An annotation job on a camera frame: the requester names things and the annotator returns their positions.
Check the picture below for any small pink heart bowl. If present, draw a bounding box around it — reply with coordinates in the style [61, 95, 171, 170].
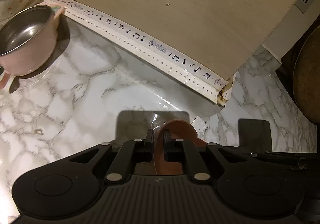
[153, 119, 206, 175]

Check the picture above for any music note edge strip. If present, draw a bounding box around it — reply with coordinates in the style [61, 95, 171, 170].
[44, 0, 233, 106]

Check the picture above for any round wooden cutting board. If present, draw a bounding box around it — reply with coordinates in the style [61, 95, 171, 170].
[293, 28, 320, 124]

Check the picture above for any pink pot with steel interior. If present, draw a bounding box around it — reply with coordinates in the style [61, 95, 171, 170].
[1, 4, 65, 89]

